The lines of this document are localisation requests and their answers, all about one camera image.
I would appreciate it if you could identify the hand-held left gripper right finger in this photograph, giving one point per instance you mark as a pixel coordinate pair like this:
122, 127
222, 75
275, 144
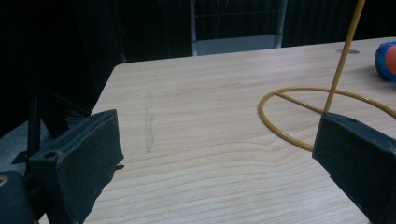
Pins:
361, 158

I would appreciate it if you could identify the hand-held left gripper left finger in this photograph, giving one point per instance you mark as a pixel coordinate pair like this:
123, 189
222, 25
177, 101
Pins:
77, 161

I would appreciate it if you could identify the blue and orange ball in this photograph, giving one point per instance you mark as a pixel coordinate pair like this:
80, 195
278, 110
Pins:
386, 60

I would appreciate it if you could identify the grey metal frame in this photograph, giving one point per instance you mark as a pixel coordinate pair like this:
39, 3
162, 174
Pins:
236, 43

